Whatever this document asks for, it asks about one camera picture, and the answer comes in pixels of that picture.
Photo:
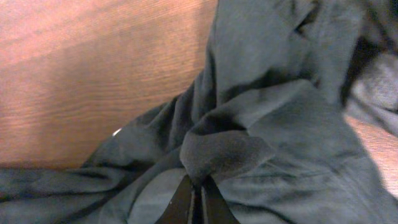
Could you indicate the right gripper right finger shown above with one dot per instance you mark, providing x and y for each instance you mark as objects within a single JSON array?
[{"x": 214, "y": 207}]

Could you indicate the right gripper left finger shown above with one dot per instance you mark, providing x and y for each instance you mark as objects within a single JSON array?
[{"x": 178, "y": 210}]

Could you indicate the dark green t-shirt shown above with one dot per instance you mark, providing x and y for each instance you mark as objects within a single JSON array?
[{"x": 263, "y": 119}]

